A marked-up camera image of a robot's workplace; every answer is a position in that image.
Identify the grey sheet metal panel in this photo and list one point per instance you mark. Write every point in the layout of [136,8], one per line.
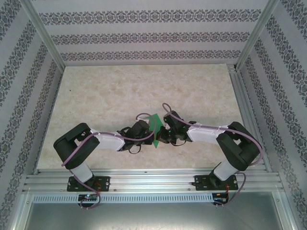
[153,218]

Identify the green paper sheet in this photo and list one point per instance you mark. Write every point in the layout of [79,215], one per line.
[157,119]

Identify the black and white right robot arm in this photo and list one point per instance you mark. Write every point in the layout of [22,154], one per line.
[237,148]

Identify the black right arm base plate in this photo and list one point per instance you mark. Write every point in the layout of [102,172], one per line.
[200,179]

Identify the aluminium side rail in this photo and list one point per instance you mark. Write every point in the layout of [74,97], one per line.
[241,91]

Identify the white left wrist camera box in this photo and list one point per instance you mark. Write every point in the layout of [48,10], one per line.
[145,119]

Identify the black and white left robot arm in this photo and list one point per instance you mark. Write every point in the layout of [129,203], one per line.
[76,143]

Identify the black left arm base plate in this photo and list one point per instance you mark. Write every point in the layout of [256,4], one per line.
[105,180]

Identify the small circuit board green light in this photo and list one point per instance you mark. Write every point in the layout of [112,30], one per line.
[88,197]

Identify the aluminium frame post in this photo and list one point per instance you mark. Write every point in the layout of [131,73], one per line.
[45,36]
[256,36]

